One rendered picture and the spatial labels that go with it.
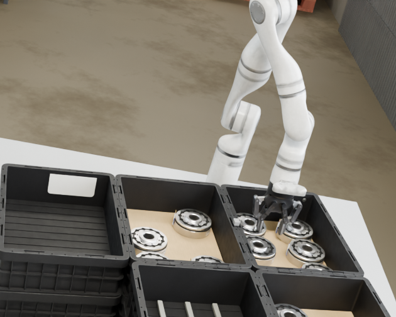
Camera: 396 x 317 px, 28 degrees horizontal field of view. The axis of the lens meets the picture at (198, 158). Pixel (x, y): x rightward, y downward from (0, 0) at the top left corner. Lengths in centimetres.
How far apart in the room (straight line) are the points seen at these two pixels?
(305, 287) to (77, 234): 60
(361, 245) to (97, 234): 94
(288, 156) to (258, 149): 264
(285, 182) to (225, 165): 30
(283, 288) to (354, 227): 81
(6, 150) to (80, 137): 174
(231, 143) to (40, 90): 269
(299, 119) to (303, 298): 45
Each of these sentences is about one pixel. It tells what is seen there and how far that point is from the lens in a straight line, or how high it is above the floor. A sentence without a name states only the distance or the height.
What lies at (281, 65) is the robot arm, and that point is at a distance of 201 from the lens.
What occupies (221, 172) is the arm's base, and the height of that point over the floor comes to 90.
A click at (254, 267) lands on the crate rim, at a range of 192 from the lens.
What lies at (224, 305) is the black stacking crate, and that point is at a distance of 194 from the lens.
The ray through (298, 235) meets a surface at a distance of 223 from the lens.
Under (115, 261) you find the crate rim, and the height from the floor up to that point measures 92.
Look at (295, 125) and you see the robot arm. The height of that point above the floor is 120.
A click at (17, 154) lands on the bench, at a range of 266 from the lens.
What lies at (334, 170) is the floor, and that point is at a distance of 474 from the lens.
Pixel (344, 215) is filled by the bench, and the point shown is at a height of 70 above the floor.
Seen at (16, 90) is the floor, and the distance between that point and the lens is 484.
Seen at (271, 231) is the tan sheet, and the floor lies 83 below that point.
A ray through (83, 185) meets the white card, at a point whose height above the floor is 89.
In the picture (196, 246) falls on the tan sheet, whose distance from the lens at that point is 211.
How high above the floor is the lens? 197
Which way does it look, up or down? 26 degrees down
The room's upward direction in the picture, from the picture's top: 14 degrees clockwise
